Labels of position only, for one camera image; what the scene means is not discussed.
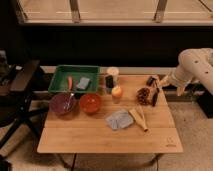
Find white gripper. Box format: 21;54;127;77
146;75;176;92

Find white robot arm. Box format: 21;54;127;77
157;48;213;96

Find brown pine cone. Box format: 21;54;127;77
137;88;150;105

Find wooden tongs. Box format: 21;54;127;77
129;106;148;131

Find yellow red apple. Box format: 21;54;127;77
111;86;123;98

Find wooden folding table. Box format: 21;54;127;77
37;75;183;153

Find white paper cup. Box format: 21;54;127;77
107;67;119;84

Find dark can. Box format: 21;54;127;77
105;75;114;94

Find blue folded cloth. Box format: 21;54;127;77
106;109;134;130

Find red bowl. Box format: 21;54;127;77
79;93;102;115

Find blue sponge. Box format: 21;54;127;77
76;77;90;90

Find silver spoon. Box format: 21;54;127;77
65;93;74;110

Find orange carrot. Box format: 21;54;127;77
68;76;73;90

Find green plastic tray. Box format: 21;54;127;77
48;65;100;93

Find purple bowl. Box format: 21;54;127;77
49;93;77;115

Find black office chair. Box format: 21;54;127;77
0;60;48;149

